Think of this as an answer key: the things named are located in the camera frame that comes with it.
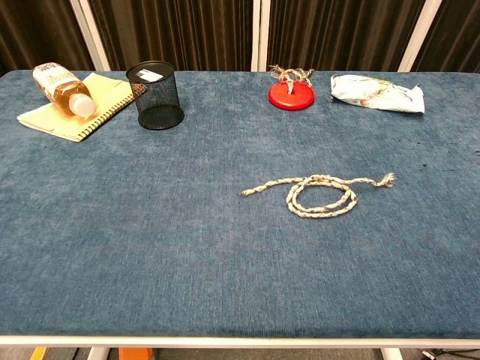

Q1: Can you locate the beige braided rope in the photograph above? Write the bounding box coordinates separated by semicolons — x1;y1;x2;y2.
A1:
239;172;397;220

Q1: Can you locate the red round disc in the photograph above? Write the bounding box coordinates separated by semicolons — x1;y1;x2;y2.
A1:
268;81;316;111

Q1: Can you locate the blue table cloth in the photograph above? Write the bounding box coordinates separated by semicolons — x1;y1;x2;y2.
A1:
0;69;480;338

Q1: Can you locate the thin knotted twine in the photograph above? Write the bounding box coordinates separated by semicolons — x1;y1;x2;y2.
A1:
268;64;315;95

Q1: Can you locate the black mesh pen holder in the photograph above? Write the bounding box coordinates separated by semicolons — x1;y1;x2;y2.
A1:
125;60;185;131

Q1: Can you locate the white card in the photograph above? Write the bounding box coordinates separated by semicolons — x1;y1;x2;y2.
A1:
131;68;164;83

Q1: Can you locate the crumpled white snack bag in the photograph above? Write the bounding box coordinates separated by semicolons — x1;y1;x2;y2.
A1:
329;73;426;114

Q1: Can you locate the dark brown curtain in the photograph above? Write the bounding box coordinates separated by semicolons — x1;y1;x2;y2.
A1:
266;0;428;73
88;0;254;72
0;0;95;76
412;0;480;74

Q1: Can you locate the yellow spiral notebook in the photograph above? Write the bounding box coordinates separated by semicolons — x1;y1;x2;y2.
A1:
16;72;136;143

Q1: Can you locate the plastic bottle of amber drink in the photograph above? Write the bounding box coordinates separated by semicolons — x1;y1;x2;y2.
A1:
31;62;98;118

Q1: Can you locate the orange object under table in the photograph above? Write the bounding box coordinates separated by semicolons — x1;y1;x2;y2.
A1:
118;347;154;360

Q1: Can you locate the white partition post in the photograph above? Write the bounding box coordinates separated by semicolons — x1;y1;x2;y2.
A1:
397;0;443;73
250;0;271;73
69;0;112;72

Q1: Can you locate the white table frame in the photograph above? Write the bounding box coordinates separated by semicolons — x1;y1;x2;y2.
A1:
0;334;480;360

